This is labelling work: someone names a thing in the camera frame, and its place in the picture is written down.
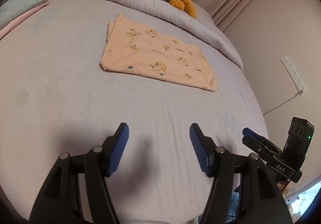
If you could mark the lilac quilt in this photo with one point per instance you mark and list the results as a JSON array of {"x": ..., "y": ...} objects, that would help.
[{"x": 155, "y": 10}]

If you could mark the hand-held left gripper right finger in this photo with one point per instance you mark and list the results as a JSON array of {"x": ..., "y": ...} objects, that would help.
[{"x": 199, "y": 148}]

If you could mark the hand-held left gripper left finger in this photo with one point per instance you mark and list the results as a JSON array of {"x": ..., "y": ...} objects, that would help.
[{"x": 117, "y": 148}]

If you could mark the folded pink cloth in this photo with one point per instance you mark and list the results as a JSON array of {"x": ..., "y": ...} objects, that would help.
[{"x": 22, "y": 19}]

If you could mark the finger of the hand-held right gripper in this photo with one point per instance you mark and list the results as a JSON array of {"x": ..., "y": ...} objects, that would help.
[
  {"x": 253, "y": 143},
  {"x": 250, "y": 132}
]

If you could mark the folded grey towel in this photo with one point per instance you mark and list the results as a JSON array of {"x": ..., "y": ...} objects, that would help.
[{"x": 20, "y": 5}]

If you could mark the peach printed shirt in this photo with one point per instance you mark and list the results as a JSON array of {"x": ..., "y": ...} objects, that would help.
[{"x": 160, "y": 58}]

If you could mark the bed with lilac sheet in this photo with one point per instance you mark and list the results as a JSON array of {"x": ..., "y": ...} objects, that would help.
[{"x": 75, "y": 88}]

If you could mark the blue shaggy rug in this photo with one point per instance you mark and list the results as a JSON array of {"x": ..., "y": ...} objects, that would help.
[{"x": 234, "y": 206}]

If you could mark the white power strip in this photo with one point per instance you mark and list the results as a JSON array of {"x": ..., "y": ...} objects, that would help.
[{"x": 292, "y": 73}]

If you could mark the white printed cloth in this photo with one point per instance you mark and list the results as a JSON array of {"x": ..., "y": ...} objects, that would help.
[{"x": 303, "y": 199}]

